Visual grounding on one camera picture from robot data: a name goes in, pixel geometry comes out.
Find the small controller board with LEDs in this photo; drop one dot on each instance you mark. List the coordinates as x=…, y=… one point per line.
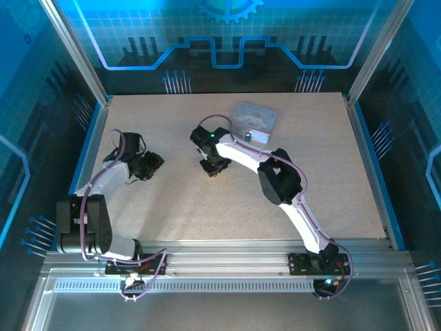
x=327, y=284

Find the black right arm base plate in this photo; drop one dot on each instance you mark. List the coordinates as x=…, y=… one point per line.
x=299, y=263

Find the aluminium frame post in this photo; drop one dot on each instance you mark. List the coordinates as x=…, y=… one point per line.
x=74, y=51
x=379, y=51

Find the aluminium table side rail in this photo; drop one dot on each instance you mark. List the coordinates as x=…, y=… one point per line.
x=373, y=172
x=94, y=138

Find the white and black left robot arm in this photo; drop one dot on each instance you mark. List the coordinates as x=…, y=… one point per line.
x=112, y=172

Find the grey metal floor panel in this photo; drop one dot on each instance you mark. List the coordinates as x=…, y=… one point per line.
x=224, y=312

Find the pastel cartoon tin box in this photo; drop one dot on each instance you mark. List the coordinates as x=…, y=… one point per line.
x=256, y=119

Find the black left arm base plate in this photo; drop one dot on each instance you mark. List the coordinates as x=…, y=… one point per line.
x=151, y=267

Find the long aluminium mounting rail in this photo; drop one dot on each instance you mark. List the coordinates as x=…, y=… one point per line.
x=224, y=257

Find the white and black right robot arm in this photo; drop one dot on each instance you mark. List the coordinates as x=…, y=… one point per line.
x=241, y=153

